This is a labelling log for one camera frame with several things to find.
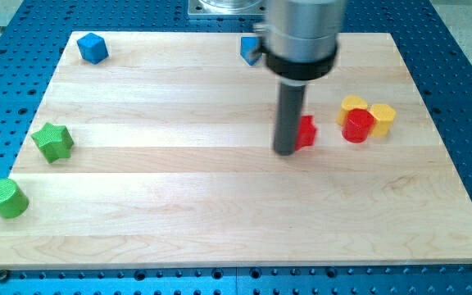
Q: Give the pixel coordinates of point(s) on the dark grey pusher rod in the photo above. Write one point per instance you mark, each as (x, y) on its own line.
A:
(289, 109)

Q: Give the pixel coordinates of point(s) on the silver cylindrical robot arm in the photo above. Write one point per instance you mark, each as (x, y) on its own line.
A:
(300, 41)

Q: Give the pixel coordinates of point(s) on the silver robot base flange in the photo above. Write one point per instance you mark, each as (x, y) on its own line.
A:
(225, 7)

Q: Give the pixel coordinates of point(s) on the red star block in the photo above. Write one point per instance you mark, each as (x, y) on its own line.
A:
(306, 133)

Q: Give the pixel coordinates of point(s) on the green star block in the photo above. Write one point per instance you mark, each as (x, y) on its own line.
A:
(53, 141)

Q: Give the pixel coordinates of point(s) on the yellow heart block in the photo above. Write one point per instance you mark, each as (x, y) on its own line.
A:
(349, 103)

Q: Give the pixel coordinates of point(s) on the blue pentagon block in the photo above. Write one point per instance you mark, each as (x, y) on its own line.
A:
(250, 49)

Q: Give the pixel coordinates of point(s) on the red cylinder block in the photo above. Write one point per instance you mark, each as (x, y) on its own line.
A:
(357, 125)

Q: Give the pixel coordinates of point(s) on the yellow hexagon block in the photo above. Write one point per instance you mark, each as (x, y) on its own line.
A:
(384, 116)

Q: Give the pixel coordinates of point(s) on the light wooden board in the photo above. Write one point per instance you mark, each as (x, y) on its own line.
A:
(172, 165)

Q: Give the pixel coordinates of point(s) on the blue cube block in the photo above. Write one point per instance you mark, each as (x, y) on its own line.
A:
(92, 48)

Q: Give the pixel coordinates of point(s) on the green cylinder block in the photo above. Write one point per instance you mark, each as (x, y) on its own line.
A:
(13, 202)

